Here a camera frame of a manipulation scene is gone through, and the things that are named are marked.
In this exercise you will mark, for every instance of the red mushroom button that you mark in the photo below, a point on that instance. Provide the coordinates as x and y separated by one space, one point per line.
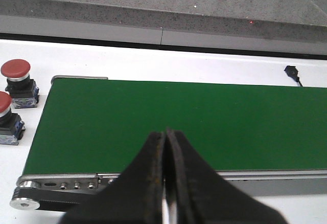
22 89
12 126

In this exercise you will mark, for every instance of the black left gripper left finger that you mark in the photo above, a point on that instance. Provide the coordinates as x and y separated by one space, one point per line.
134 197

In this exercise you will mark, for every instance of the grey speckled countertop left slab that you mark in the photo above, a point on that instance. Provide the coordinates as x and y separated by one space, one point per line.
290 26

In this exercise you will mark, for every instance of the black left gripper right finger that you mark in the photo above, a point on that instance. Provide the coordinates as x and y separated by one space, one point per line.
196 193

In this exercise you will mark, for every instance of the green conveyor belt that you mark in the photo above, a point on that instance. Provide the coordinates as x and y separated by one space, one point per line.
265 140

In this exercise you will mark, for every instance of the small black sensor block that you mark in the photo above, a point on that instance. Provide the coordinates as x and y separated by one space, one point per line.
292 72

